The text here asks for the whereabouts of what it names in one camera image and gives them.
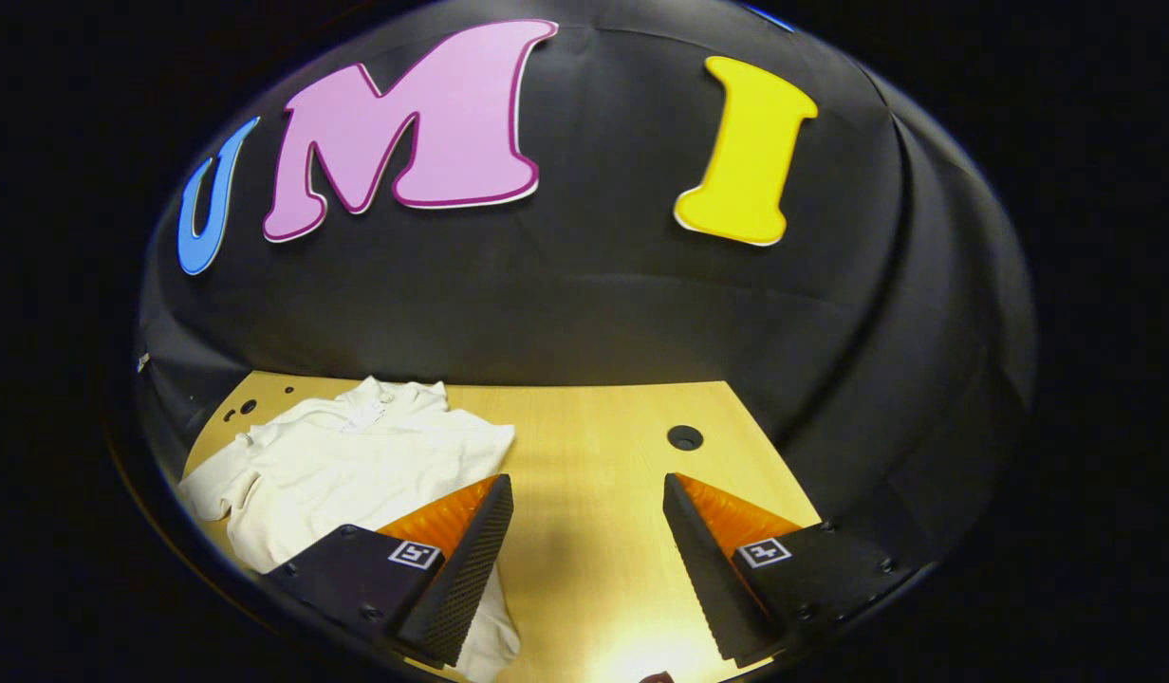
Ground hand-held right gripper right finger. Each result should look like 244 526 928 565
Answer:
661 472 923 669

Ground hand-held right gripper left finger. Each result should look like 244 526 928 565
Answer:
261 473 516 669

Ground cream white sweatshirt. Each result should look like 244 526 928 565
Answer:
176 377 522 683

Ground black backdrop cloth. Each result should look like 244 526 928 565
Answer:
134 0 1039 570

